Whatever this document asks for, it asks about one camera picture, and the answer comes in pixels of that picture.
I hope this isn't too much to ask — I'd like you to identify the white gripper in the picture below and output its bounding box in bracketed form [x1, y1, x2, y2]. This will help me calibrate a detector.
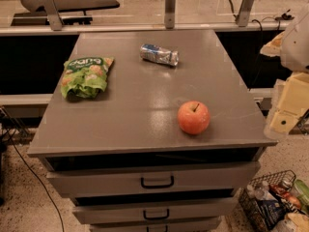
[260, 32, 309, 134]

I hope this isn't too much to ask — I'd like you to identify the silver blue redbull can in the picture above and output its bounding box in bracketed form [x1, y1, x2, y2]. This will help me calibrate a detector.
[140, 43, 179, 67]

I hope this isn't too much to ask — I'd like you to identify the middle metal bracket post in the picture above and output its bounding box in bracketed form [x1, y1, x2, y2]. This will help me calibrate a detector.
[164, 0, 176, 29]

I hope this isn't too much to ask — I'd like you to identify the middle grey drawer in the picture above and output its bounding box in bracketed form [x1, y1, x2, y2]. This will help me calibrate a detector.
[72, 197, 237, 225]

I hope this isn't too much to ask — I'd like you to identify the black wire basket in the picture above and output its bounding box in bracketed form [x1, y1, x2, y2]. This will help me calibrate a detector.
[239, 170, 295, 232]

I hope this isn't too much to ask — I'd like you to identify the black floor cable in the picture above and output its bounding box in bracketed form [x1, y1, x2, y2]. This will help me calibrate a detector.
[0, 126, 66, 232]

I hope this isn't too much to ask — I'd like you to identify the left metal bracket post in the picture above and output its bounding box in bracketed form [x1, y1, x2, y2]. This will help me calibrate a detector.
[39, 0, 63, 31]

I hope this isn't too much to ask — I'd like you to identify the green bottle in basket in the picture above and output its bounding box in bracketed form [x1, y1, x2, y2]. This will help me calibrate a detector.
[292, 179, 309, 206]

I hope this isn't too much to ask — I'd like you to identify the top grey drawer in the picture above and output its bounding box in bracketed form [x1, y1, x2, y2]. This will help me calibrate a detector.
[47, 161, 260, 197]

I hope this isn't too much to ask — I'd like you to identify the dark bench beyond glass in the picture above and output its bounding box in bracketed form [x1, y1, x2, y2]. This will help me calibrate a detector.
[11, 0, 120, 26]

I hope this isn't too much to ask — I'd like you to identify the grey drawer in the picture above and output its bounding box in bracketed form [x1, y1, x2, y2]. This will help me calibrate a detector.
[72, 197, 237, 225]
[90, 217, 221, 232]
[47, 161, 260, 197]

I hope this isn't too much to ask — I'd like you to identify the red snack packet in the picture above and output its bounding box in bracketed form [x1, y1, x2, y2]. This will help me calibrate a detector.
[269, 184, 301, 209]

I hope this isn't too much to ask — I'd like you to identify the green snack bag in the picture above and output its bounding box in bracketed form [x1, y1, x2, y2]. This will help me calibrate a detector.
[61, 57, 114, 99]

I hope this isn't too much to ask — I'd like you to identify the black cable at rail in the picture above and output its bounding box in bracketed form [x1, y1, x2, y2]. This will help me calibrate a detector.
[225, 0, 295, 89]

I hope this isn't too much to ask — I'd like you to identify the right metal bracket post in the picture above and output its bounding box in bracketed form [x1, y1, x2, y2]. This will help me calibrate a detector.
[236, 0, 255, 27]

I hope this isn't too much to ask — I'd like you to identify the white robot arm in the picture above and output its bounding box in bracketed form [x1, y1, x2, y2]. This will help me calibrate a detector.
[260, 4, 309, 139]

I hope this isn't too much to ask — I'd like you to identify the metal bracket post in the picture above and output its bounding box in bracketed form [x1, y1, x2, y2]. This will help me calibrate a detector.
[236, 0, 255, 27]
[39, 0, 63, 31]
[164, 0, 176, 29]

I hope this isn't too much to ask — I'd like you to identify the red apple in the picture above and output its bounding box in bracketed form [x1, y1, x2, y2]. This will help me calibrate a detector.
[177, 101, 211, 135]

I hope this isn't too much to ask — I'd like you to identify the bottom grey drawer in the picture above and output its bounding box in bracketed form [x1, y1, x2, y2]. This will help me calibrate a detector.
[90, 217, 221, 232]

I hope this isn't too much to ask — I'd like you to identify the clear plastic water bottle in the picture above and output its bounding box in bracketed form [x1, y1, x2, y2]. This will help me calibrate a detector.
[246, 181, 275, 200]

